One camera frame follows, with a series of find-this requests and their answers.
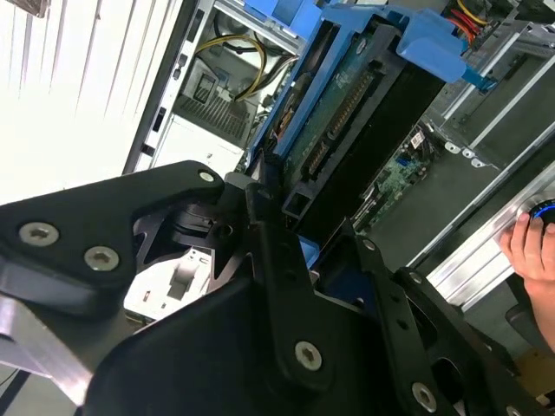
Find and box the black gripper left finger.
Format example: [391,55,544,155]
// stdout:
[0,149,338,390]

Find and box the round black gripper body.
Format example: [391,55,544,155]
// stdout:
[82,276,408,416]

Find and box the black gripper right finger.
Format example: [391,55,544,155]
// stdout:
[344,216,547,416]

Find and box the person's hand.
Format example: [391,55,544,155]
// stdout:
[499,211,555,353]

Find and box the hard disk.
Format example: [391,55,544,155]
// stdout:
[247,3,495,287]

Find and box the round black blue-ringed tool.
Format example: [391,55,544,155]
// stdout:
[524,198,555,227]

